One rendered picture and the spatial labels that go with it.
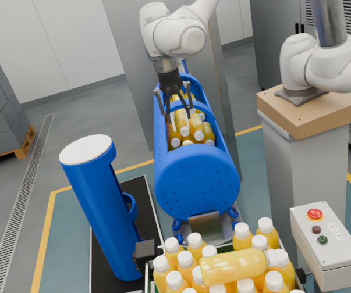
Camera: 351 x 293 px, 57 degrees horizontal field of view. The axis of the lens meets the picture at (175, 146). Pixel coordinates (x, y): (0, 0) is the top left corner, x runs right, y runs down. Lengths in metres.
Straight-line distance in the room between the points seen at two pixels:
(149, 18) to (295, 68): 0.70
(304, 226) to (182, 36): 0.58
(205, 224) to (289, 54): 0.81
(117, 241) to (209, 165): 1.01
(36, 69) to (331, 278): 5.92
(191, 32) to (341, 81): 0.67
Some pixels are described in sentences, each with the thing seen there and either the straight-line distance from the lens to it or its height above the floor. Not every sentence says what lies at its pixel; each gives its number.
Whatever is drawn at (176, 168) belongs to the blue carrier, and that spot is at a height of 1.20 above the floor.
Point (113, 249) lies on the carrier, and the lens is 1.96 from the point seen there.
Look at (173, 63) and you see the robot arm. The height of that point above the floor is 1.47.
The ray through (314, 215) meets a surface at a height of 1.11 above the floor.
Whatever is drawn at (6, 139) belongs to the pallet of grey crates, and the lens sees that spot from 4.60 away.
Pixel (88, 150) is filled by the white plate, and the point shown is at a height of 1.04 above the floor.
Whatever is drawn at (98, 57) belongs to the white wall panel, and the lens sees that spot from 6.21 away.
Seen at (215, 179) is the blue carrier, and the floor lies 1.12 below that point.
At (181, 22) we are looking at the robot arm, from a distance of 0.91.
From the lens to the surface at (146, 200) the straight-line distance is 2.67.
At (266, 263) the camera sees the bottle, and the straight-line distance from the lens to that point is 0.82.
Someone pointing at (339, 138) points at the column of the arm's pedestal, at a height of 0.88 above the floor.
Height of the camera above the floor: 1.76
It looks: 29 degrees down
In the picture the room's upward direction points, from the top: 15 degrees counter-clockwise
